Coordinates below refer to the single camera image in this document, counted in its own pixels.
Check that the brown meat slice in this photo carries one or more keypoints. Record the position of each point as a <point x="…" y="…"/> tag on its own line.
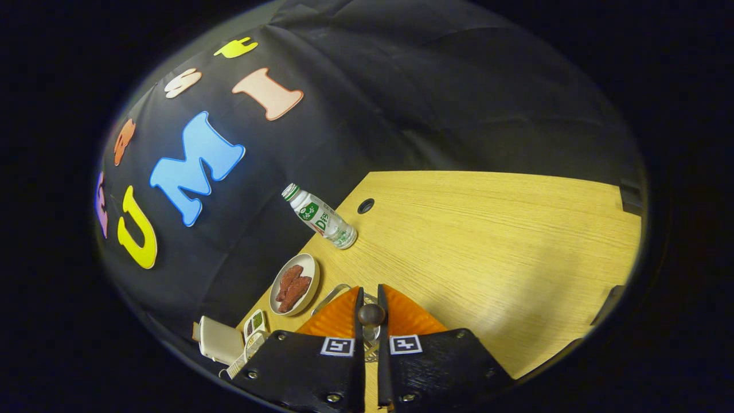
<point x="297" y="293"/>
<point x="288" y="281"/>

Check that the white drink bottle green label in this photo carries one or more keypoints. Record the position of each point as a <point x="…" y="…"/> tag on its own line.
<point x="321" y="218"/>

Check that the dark block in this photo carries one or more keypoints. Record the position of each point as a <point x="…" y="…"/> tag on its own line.
<point x="631" y="198"/>

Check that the pile of green beans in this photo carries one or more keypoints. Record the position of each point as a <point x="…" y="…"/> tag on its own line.
<point x="258" y="319"/>

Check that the white divided snack tray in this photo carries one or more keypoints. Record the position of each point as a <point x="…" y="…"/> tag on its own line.
<point x="256" y="330"/>

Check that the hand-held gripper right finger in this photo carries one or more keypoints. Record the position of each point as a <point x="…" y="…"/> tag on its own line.
<point x="382" y="373"/>

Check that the white toaster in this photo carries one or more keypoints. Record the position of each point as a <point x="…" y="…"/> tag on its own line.
<point x="221" y="341"/>

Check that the beige round plate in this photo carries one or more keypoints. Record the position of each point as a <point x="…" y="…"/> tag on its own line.
<point x="309" y="267"/>

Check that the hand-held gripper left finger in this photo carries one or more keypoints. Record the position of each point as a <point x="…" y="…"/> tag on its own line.
<point x="359" y="367"/>

